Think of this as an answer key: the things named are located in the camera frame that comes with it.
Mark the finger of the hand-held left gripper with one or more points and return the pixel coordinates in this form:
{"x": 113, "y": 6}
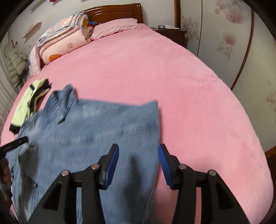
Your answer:
{"x": 15, "y": 144}

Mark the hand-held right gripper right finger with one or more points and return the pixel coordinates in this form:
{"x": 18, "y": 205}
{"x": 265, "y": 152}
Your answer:
{"x": 165, "y": 168}

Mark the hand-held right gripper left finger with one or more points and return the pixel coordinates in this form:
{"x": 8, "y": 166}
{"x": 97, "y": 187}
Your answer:
{"x": 112, "y": 165}

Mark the blue denim jeans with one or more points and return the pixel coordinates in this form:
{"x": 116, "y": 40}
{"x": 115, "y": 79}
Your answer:
{"x": 86, "y": 129}

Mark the person's left hand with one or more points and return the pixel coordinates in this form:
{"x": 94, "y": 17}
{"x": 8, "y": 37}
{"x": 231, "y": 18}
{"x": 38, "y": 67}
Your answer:
{"x": 5, "y": 172}

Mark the light green jacket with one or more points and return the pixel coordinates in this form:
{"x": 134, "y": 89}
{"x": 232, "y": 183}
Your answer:
{"x": 21, "y": 105}

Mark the grey down jacket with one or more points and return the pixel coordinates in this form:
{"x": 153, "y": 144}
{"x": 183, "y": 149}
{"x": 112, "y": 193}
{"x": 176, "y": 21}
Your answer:
{"x": 15, "y": 64}

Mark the bed with pink sheet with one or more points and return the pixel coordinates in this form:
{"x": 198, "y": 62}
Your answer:
{"x": 172, "y": 86}

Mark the white printed blanket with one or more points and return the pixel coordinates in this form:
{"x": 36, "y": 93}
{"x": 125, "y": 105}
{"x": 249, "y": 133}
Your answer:
{"x": 33, "y": 62}

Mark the folded pink floral quilt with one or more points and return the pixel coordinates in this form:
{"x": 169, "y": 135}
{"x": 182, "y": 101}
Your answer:
{"x": 64, "y": 41}

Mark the brown wooden nightstand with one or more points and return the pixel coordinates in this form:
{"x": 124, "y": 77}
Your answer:
{"x": 172, "y": 35}

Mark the pink pillow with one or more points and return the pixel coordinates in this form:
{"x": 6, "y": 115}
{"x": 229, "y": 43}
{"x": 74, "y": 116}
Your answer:
{"x": 114, "y": 28}

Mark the white paper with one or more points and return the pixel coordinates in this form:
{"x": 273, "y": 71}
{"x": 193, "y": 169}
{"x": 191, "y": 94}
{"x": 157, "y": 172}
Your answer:
{"x": 171, "y": 27}

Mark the floral wardrobe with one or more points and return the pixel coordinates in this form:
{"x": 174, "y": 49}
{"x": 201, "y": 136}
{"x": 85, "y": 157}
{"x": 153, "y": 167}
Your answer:
{"x": 215, "y": 32}

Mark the brown wooden headboard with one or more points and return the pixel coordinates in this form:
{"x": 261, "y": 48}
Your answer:
{"x": 120, "y": 11}

